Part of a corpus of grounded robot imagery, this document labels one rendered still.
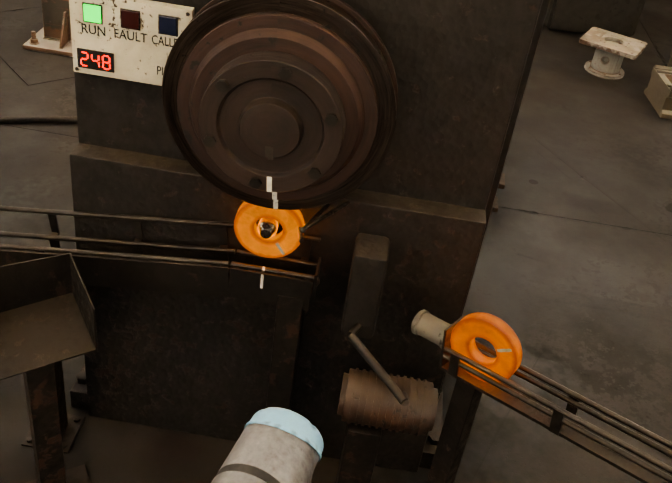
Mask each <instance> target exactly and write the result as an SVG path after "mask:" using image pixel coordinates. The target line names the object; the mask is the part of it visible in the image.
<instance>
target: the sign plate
mask: <svg viewBox="0 0 672 483"><path fill-rule="evenodd" d="M83 4H88V5H95V6H100V7H101V23H95V22H89V21H84V11H83ZM69 9H70V24H71V39H72V54H73V69H74V72H80V73H86V74H92V75H98V76H105V77H111V78H117V79H123V80H129V81H135V82H141V83H147V84H153V85H160V86H162V80H163V73H164V68H165V65H166V61H167V58H168V56H169V53H170V51H171V49H172V47H173V45H174V43H175V42H176V40H177V39H178V37H179V36H180V34H181V33H182V32H183V30H184V29H185V28H186V27H187V25H188V24H189V22H190V21H191V20H192V18H193V17H194V16H195V8H194V7H188V6H182V5H176V4H169V3H163V2H157V1H151V0H69ZM121 10H126V11H132V12H138V13H139V29H132V28H126V27H122V22H121ZM159 16H163V17H169V18H175V19H177V35H176V36H175V35H169V34H163V33H159ZM81 51H83V52H87V54H88V58H89V59H87V54H85V53H81ZM91 54H92V56H93V60H98V56H99V60H100V61H98V62H100V67H98V62H94V61H93V60H92V59H91ZM103 55H108V56H109V57H110V62H109V57H104V56H103ZM102 56H103V58H104V61H102ZM82 58H86V59H87V60H82V64H83V65H87V67H86V66H82V64H80V59H82ZM104 62H109V64H111V69H109V64H107V63H104ZM102 63H104V68H108V69H109V70H104V68H102Z"/></svg>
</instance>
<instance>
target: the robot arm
mask: <svg viewBox="0 0 672 483"><path fill-rule="evenodd" d="M323 448H324V443H323V438H322V436H321V434H320V432H319V431H318V429H317V428H316V427H315V426H314V425H312V424H311V423H310V421H309V420H307V419H306V418H305V417H303V416H301V415H300V414H298V413H296V412H293V411H291V410H288V409H284V408H279V407H269V408H266V409H261V410H259V411H258V412H256V413H255V414H254V416H253V417H252V418H251V420H250V421H249V422H247V423H246V425H245V427H244V431H243V432H242V434H241V435H240V437H239V439H238V440H237V442H236V444H235V445H234V447H233V448H232V450H231V452H230V453H229V455H228V457H227V458H226V460H225V461H224V463H223V465H222V466H221V468H220V469H219V471H218V473H217V475H216V476H215V477H214V479H213V480H212V482H211V483H311V480H312V475H313V472H314V469H315V467H316V465H317V463H318V462H319V461H320V460H321V458H322V455H321V454H322V451H323Z"/></svg>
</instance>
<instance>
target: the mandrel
mask: <svg viewBox="0 0 672 483"><path fill-rule="evenodd" d="M279 224H280V223H279V222H278V221H276V220H275V219H272V218H261V219H260V221H259V224H258V227H257V230H258V233H259V234H260V235H261V237H262V238H265V239H268V238H271V237H273V236H275V235H276V233H277V230H278V227H279Z"/></svg>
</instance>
